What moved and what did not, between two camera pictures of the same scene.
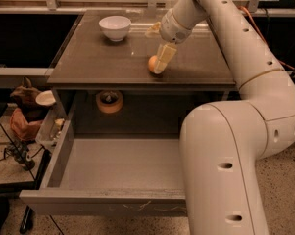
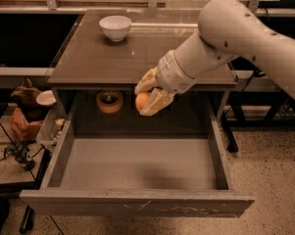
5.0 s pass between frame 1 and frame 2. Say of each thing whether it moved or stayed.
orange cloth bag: stayed
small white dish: stayed
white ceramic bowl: stayed
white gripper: moved
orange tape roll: stayed
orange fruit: moved
